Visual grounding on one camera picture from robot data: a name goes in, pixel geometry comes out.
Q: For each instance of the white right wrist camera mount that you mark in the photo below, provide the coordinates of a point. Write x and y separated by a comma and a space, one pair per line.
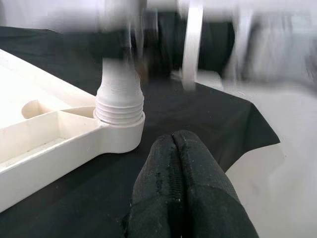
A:
192, 44

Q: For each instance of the white plastic children table top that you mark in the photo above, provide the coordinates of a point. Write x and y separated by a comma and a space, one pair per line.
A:
49, 153

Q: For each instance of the white plastic table leg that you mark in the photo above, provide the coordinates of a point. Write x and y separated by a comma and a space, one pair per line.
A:
119, 94

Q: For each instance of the black tablecloth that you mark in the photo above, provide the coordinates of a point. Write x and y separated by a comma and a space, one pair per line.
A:
198, 119

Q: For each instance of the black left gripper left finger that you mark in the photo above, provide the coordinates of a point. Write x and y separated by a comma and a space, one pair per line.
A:
153, 198

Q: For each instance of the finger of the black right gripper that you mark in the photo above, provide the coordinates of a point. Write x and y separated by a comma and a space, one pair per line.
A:
111, 47

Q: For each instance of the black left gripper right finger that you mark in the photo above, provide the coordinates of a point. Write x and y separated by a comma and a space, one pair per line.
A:
210, 203

